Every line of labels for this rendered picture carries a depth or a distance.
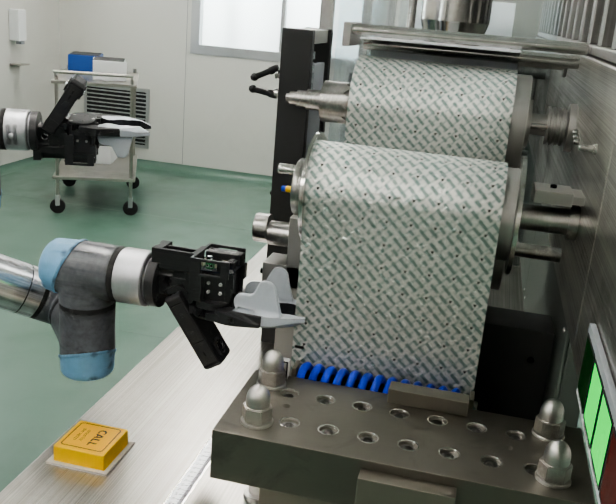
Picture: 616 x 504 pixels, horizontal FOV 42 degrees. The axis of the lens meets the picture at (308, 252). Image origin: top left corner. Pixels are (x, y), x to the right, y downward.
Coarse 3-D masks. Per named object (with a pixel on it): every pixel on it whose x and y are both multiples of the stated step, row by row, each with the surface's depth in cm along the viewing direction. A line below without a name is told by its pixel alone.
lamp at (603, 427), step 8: (600, 408) 61; (600, 416) 61; (608, 416) 58; (600, 424) 60; (608, 424) 57; (600, 432) 60; (608, 432) 57; (600, 440) 59; (592, 448) 62; (600, 448) 59; (592, 456) 61; (600, 456) 58; (600, 464) 58; (600, 472) 58
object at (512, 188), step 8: (512, 168) 97; (512, 176) 94; (520, 176) 95; (512, 184) 94; (512, 192) 93; (504, 200) 93; (512, 200) 93; (504, 208) 93; (512, 208) 93; (504, 216) 93; (512, 216) 93; (504, 224) 93; (512, 224) 93; (504, 232) 93; (512, 232) 93; (504, 240) 94; (496, 248) 95; (504, 248) 95; (496, 256) 96; (504, 256) 96
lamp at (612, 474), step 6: (612, 438) 55; (612, 444) 55; (612, 450) 55; (612, 456) 54; (606, 462) 56; (612, 462) 54; (606, 468) 56; (612, 468) 54; (606, 474) 55; (612, 474) 54; (606, 480) 55; (612, 480) 53; (606, 486) 55; (612, 486) 53; (600, 492) 57; (606, 492) 55; (612, 492) 53; (606, 498) 54; (612, 498) 52
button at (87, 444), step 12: (72, 432) 103; (84, 432) 103; (96, 432) 103; (108, 432) 104; (120, 432) 104; (60, 444) 100; (72, 444) 100; (84, 444) 100; (96, 444) 101; (108, 444) 101; (120, 444) 103; (60, 456) 100; (72, 456) 99; (84, 456) 99; (96, 456) 99; (108, 456) 100; (96, 468) 99
